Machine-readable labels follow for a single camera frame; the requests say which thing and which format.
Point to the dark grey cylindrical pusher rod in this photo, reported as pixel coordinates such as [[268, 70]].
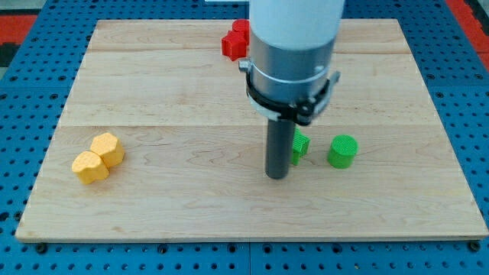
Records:
[[279, 148]]

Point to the light wooden board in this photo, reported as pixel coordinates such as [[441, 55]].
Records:
[[193, 169]]

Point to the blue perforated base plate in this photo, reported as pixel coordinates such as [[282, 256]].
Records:
[[37, 83]]

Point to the green star-shaped block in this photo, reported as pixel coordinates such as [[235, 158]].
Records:
[[300, 146]]

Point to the red cylinder block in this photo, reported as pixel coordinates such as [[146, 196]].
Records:
[[242, 27]]

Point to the yellow heart-shaped block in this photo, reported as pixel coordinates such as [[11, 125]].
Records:
[[89, 167]]

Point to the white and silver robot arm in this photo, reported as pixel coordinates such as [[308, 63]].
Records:
[[291, 45]]

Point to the yellow hexagon block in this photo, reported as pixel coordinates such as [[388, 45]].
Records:
[[109, 148]]

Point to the green cylinder block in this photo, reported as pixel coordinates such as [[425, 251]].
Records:
[[342, 151]]

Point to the red star-shaped block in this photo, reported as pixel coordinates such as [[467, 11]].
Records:
[[234, 45]]

